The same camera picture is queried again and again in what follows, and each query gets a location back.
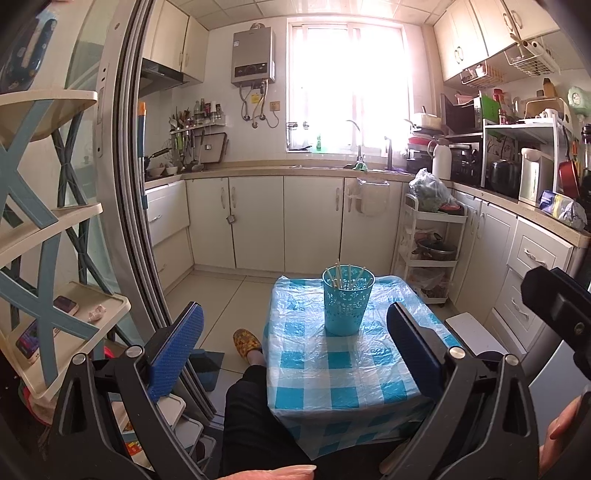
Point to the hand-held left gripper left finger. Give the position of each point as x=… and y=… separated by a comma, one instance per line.
x=178, y=350

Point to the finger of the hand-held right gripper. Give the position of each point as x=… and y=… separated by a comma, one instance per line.
x=558, y=300

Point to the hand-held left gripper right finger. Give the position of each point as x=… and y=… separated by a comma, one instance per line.
x=413, y=350

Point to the blue plastic perforated basket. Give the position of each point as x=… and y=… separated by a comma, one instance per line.
x=344, y=314

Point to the group of wooden chopsticks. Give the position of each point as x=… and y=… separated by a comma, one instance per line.
x=339, y=277

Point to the person's right hand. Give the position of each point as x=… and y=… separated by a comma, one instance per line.
x=570, y=434

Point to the person's left hand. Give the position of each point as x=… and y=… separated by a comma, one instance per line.
x=277, y=473

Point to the white lidded storage box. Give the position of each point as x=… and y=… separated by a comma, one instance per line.
x=178, y=415

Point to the white step stool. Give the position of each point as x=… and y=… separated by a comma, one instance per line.
x=475, y=332

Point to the yellow patterned slipper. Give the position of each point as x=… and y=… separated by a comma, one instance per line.
x=247, y=344

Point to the small white shelf object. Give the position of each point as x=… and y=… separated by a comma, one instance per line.
x=97, y=314

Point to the blue checkered tablecloth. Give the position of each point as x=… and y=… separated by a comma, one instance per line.
x=323, y=369

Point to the blue food packet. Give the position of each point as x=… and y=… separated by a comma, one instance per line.
x=561, y=207

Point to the white rolling cart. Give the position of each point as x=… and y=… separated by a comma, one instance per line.
x=406, y=249

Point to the person's leg in dark pants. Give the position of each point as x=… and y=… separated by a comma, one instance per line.
x=249, y=424

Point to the steel pot with lid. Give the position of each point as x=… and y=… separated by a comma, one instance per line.
x=436, y=249

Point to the red frying pan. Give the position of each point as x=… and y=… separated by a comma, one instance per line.
x=569, y=180

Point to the dark purple phone case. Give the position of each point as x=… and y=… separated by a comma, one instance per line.
x=65, y=305

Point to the white electric water boiler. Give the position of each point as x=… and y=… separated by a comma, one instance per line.
x=535, y=177

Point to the black cooking pot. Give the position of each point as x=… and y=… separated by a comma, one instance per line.
x=504, y=177

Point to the smartphone with lit screen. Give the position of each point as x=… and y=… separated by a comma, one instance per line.
x=32, y=341

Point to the dark glass bottle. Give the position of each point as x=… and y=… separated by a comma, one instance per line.
x=586, y=152

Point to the white lower kitchen cabinets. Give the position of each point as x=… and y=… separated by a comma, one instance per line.
x=258, y=221

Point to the white hanging door bin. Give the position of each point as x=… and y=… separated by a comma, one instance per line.
x=369, y=201

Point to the plastic bag of vegetables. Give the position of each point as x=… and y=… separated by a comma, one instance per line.
x=431, y=189

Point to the black toaster oven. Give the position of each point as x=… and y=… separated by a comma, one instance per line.
x=466, y=164

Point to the white counter shelf rack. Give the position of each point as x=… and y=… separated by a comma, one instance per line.
x=517, y=134

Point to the white thermos jug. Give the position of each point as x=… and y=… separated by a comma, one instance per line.
x=441, y=161

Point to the white and blue shelf unit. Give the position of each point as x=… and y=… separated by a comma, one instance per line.
x=41, y=221

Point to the black wok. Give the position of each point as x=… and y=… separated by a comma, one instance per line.
x=154, y=161

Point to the wooden cutting board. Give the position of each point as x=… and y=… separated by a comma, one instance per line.
x=542, y=110

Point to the straight dark faucet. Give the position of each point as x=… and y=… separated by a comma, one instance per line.
x=390, y=154

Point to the green cutting board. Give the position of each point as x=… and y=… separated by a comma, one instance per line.
x=489, y=108

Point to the hanging metal tray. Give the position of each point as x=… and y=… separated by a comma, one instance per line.
x=216, y=147

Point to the black microwave oven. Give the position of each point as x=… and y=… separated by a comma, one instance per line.
x=461, y=115

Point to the curved sink faucet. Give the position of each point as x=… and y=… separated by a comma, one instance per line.
x=359, y=147

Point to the white enamel pot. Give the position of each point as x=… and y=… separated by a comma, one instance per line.
x=428, y=122

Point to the black range hood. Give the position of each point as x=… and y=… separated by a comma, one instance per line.
x=159, y=76

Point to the kitchen window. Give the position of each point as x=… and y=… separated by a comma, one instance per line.
x=346, y=83

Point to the white upper cabinets above rack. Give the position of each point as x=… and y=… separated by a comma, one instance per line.
x=466, y=37

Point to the grey gas water heater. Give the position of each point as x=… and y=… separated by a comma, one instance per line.
x=253, y=55

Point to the white upper cabinets beside hood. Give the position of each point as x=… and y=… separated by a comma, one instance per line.
x=173, y=41

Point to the blue hanging slippers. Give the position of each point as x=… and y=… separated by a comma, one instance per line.
x=27, y=46

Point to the sliding glass door frame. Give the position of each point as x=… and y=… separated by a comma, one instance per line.
x=122, y=161

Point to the pale green wall clock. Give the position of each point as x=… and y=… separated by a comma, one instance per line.
x=578, y=101

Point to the wall utensil rack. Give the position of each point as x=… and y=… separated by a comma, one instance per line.
x=189, y=124

